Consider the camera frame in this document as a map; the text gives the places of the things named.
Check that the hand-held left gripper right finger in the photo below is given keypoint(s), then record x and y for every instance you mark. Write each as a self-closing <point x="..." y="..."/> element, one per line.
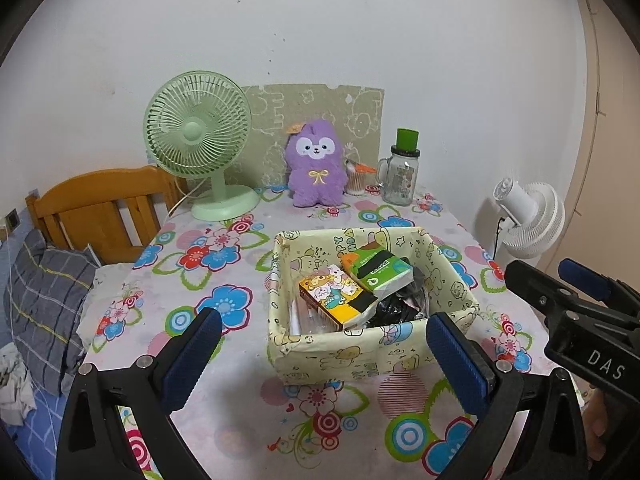
<point x="457" y="360"/>

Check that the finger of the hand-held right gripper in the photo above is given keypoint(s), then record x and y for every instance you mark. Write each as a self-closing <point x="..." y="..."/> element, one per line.
<point x="530" y="280"/>
<point x="582" y="275"/>

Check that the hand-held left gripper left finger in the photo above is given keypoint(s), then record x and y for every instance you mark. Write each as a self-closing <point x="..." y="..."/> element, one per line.
<point x="192" y="355"/>

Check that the black plastic bag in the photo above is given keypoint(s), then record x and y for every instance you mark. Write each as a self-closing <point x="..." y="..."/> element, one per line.
<point x="395" y="310"/>

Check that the yellow cartoon storage box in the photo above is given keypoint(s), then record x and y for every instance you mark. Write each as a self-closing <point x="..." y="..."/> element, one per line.
<point x="350" y="360"/>

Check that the green tissue pack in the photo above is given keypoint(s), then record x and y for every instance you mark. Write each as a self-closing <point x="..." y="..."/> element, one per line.
<point x="380" y="272"/>

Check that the pink packet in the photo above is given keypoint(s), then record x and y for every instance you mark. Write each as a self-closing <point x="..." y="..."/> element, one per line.
<point x="305" y="320"/>

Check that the cartoon bear tissue pack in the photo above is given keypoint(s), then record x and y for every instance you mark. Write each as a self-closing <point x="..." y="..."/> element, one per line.
<point x="330" y="300"/>

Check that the person's right hand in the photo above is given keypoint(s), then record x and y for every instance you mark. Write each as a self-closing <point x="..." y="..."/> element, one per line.
<point x="595" y="425"/>

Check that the white standing fan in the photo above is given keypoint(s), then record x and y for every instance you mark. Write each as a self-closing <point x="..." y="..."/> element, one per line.
<point x="535" y="225"/>

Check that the beige door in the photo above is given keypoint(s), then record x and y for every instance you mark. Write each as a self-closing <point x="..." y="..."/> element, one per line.
<point x="615" y="160"/>

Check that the grey plaid blanket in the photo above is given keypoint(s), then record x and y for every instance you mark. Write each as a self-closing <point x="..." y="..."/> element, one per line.
<point x="45" y="300"/>

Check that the glass jar with green lid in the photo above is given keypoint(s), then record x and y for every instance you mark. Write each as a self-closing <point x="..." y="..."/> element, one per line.
<point x="400" y="180"/>

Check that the blue bed sheet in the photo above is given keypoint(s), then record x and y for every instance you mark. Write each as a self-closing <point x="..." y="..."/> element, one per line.
<point x="35" y="425"/>

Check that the white crumpled cloth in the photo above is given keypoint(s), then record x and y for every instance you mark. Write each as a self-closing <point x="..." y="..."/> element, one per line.
<point x="12" y="375"/>

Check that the cotton swab jar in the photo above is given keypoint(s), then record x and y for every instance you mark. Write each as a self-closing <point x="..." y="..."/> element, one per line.
<point x="356" y="182"/>

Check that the purple plush toy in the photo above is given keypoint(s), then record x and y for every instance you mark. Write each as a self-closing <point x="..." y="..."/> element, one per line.
<point x="315" y="180"/>

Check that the green desk fan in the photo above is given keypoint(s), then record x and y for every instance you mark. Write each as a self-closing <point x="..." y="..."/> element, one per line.
<point x="195" y="130"/>

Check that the printed cardboard board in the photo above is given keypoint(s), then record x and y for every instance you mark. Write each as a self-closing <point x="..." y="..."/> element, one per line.
<point x="270" y="125"/>

